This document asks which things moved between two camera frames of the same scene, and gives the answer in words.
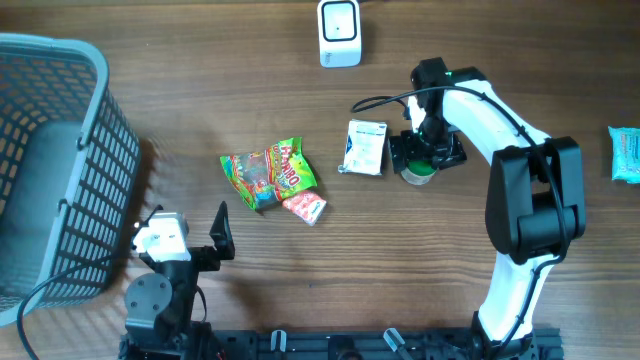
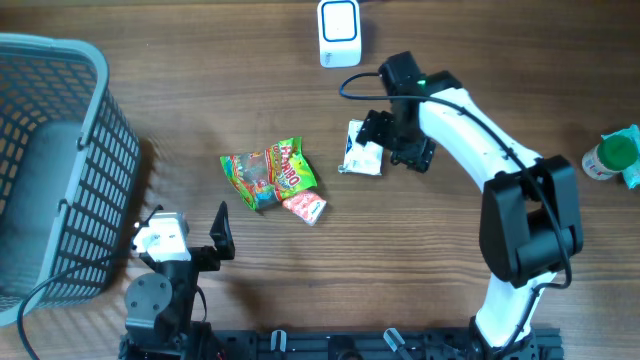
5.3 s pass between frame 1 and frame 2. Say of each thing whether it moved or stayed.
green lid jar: moved
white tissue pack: stayed
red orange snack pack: stayed
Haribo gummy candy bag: stayed
